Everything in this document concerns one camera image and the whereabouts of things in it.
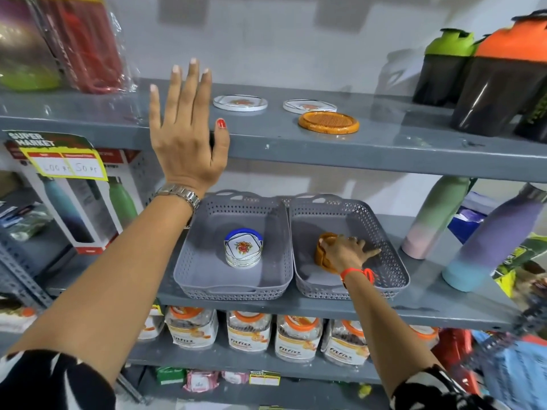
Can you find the person's left hand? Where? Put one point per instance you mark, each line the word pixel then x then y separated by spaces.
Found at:
pixel 183 149

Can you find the person's right hand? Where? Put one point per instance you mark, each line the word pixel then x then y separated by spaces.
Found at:
pixel 346 254

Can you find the person's left little finger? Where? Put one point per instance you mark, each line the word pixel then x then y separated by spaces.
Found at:
pixel 155 106

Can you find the person's right fingers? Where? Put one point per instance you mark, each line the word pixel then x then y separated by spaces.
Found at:
pixel 359 247

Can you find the person's left middle finger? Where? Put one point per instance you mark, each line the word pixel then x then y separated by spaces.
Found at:
pixel 191 89

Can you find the person's left thumb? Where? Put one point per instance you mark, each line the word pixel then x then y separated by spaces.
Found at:
pixel 221 138

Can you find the stack of orange coasters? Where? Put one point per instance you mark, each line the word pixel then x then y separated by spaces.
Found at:
pixel 321 256

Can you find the person's left forearm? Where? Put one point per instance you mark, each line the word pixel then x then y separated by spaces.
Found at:
pixel 115 286

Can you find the person's right forearm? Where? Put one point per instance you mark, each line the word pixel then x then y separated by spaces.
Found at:
pixel 384 328

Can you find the orange wristband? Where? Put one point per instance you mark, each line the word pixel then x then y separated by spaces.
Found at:
pixel 357 273

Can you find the grey perforated plastic basket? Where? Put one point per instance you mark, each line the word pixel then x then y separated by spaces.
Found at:
pixel 384 268
pixel 205 268

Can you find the silver wristwatch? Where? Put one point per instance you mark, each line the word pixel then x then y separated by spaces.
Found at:
pixel 179 193

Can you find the green pink gradient bottle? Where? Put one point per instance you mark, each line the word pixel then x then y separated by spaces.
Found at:
pixel 433 217

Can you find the red wrapped bottle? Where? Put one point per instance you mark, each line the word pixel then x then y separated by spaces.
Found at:
pixel 87 42

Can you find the boxed green bottle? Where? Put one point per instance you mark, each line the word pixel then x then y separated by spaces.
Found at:
pixel 126 196

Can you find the grey metal shelf unit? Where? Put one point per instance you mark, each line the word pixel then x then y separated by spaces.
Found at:
pixel 384 145

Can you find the yellow price tag sign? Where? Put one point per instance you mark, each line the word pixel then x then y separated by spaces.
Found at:
pixel 64 160

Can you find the orange round coaster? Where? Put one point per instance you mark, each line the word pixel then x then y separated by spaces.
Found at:
pixel 328 122

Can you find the white floral coaster set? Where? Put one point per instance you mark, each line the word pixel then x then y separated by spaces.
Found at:
pixel 242 248

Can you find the purple blue gradient bottle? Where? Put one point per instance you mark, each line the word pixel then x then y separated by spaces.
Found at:
pixel 491 243

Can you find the row of orange-lid jars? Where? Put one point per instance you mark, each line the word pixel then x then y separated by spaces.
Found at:
pixel 256 333

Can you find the boxed blue bottle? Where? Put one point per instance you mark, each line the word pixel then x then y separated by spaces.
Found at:
pixel 68 213

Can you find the red packaged item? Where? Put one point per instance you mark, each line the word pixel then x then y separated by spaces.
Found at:
pixel 457 350

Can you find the green purple wrapped container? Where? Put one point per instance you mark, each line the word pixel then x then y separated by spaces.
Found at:
pixel 23 46

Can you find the yellow green packet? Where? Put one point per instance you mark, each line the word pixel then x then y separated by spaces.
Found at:
pixel 519 260

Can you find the small yellow shelf label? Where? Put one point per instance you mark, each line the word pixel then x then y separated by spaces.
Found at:
pixel 265 378

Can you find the black and white right sleeve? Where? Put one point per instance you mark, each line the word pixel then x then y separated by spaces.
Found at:
pixel 436 392

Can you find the black and white sleeve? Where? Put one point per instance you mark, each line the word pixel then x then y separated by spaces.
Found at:
pixel 436 392
pixel 51 384

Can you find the green lid shaker bottle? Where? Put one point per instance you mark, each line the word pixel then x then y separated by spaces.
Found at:
pixel 442 68

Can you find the blue packaged goods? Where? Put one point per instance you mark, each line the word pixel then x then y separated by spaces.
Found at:
pixel 517 371

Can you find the pink packet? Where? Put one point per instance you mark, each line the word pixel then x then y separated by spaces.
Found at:
pixel 201 381

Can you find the orange lid shaker bottle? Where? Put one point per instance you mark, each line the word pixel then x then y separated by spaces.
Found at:
pixel 495 85

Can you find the dark shaker bottle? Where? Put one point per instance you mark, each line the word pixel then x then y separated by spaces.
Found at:
pixel 534 119

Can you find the black and white left sleeve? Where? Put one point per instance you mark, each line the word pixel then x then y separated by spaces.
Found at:
pixel 51 384

